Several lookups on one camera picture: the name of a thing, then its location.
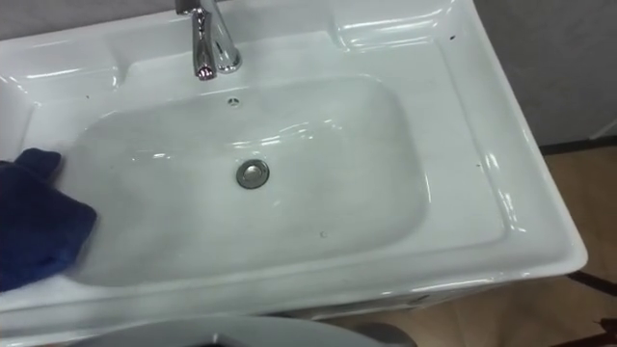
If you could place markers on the dark blue cleaning cloth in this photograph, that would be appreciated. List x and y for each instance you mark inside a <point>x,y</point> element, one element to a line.
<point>34,217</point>

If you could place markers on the chrome sink drain plug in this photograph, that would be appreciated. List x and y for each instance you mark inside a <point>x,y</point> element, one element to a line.
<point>252,174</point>

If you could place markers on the white ceramic washbasin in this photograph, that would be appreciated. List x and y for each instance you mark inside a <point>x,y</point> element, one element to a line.
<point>434,144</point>

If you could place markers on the chrome faucet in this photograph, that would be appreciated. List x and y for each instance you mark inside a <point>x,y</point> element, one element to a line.
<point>212,43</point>

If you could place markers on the robot body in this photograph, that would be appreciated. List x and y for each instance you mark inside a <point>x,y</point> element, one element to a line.
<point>231,332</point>

